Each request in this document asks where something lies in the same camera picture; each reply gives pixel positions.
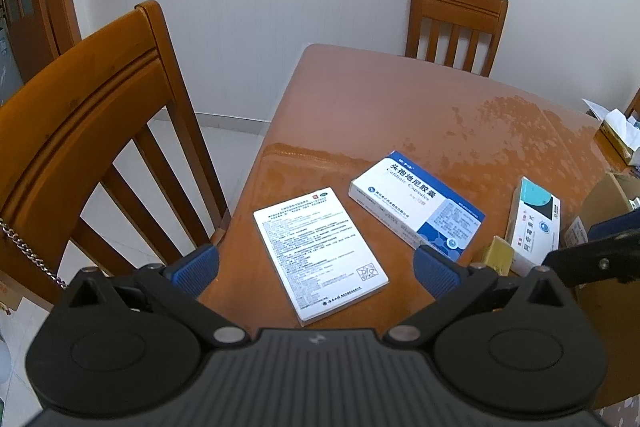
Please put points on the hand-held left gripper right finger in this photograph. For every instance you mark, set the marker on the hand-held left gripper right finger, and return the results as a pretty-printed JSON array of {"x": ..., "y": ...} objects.
[{"x": 437, "y": 272}]

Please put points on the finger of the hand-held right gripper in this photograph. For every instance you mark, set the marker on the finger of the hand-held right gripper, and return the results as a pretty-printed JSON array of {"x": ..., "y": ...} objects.
[
  {"x": 617, "y": 227},
  {"x": 600, "y": 262}
]

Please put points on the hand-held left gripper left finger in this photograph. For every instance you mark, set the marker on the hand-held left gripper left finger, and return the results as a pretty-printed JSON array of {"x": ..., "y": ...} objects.
[{"x": 195, "y": 269}]

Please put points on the cardboard box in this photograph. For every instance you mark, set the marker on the cardboard box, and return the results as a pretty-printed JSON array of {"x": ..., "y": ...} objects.
[{"x": 600, "y": 187}]

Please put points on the blue white capsule box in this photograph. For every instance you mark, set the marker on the blue white capsule box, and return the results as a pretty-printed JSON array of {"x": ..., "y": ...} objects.
[{"x": 415, "y": 202}]

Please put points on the green white medicine box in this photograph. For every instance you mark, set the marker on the green white medicine box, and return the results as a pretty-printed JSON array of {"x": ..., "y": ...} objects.
[{"x": 320, "y": 257}]

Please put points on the orange wooden desktop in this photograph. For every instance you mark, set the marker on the orange wooden desktop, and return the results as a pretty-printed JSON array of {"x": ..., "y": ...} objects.
[{"x": 400, "y": 117}]

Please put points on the gold red long box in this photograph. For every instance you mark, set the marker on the gold red long box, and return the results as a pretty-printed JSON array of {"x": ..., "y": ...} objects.
[{"x": 497, "y": 257}]

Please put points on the teal white medicine box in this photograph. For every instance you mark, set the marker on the teal white medicine box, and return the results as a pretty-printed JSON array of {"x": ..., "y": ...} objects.
[{"x": 532, "y": 227}]

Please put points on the gold tissue pack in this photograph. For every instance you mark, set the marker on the gold tissue pack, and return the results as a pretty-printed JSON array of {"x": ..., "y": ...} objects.
[{"x": 617, "y": 127}]

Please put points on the wooden chair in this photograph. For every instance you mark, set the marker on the wooden chair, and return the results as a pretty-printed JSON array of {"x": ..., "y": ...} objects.
[
  {"x": 455, "y": 17},
  {"x": 634, "y": 104},
  {"x": 100, "y": 82}
]

